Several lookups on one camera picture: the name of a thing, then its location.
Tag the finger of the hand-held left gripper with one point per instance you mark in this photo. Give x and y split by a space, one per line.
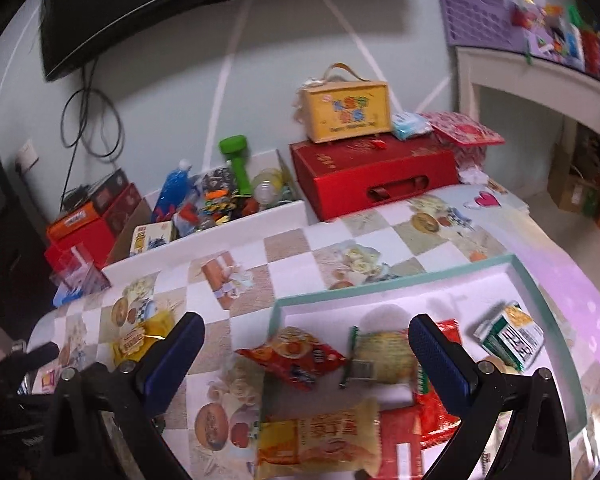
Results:
35 355

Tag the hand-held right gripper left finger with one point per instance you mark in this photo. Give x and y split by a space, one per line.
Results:
172 360

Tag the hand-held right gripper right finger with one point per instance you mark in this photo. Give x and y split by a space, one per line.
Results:
440 360

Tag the yellow clear snack packet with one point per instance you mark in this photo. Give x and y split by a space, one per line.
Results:
135 342

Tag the small red snack packet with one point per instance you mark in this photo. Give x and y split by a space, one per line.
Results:
430 410

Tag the green-wrapped round cake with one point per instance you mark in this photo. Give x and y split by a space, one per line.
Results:
380 355

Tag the green white bold-print packet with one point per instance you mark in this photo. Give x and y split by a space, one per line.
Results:
510 342

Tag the white tray with teal rim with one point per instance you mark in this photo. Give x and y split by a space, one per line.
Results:
390 290

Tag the red patterned snack packet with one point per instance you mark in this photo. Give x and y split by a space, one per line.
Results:
400 445

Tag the red triangular snack packet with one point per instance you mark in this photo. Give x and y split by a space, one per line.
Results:
290 355

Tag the yellow swiss roll packet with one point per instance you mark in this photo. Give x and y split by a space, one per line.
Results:
320 440

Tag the blue paper pad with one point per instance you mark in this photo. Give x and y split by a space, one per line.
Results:
62 296

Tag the clear plastic box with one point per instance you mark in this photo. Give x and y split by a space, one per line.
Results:
77 270

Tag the black cabinet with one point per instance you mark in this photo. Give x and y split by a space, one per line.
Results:
0 240

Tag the large red box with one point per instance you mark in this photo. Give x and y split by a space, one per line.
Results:
90 245

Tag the small yellow white box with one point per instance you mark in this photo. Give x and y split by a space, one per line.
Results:
147 237

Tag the white cardboard box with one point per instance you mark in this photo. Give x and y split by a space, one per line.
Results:
205 237

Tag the long orange box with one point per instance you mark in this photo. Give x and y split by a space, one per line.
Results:
75 221

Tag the checkered printed tablecloth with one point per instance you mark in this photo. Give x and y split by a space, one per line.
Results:
290 245

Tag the black power adapter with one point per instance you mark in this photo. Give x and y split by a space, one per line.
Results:
76 194

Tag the bag of colourful toys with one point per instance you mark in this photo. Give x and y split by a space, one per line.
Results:
217 195

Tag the blue plastic bottle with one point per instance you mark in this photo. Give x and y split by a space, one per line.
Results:
172 185

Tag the clear plastic bottle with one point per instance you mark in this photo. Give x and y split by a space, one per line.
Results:
267 185

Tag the red gift box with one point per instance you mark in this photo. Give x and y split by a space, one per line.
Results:
340 180

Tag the green dumbbell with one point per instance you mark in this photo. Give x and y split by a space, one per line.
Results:
235 160

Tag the brown cardboard box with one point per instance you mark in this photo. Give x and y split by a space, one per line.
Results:
575 192

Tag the pink red patterned bag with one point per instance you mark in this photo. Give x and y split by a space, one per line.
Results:
465 132

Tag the light blue packet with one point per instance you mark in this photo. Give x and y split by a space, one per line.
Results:
410 125

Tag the white shelf unit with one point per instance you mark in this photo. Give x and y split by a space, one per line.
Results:
530 77

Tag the black television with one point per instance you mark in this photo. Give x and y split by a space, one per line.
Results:
205 5

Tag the purple plastic basket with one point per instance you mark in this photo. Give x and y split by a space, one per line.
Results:
475 5

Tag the white wall socket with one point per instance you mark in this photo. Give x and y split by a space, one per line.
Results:
28 155

